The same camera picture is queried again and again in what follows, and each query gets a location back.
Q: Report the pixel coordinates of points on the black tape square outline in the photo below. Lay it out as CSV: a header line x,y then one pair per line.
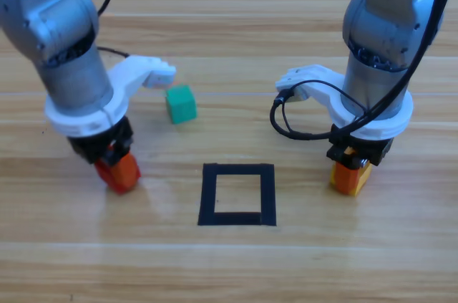
x,y
207,195

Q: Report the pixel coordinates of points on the green wooden cube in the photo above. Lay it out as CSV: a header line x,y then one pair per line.
x,y
180,106

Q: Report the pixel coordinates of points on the yellow wooden cube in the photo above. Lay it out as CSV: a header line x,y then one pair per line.
x,y
365,177

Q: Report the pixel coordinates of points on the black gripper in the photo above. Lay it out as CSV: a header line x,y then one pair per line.
x,y
96,145
372,152

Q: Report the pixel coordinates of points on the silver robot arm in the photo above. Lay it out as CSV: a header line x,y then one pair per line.
x,y
53,23
379,13

